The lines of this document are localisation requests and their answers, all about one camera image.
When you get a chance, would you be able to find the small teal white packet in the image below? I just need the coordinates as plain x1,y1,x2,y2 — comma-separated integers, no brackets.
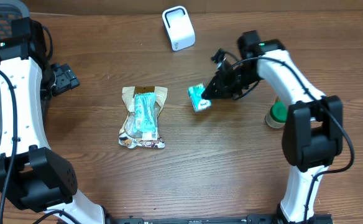
187,83,212,113

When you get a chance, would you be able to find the green lid white jar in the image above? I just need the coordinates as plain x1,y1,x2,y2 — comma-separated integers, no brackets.
265,101,287,129

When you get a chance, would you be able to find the light green wipes packet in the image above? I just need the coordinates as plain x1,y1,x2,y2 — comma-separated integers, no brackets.
134,92,157,133

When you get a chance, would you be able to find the brown snack packet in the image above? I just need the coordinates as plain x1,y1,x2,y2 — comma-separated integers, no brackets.
118,86,168,149

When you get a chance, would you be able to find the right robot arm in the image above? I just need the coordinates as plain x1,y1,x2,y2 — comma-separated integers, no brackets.
201,30,343,223

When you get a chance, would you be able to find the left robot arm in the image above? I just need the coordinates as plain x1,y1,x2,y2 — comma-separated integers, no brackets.
0,17,111,223

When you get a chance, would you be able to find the white barcode scanner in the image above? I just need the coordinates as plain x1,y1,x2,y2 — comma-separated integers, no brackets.
162,6,196,52

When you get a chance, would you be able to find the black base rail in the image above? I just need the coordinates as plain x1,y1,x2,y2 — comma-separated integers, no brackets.
106,213,334,224

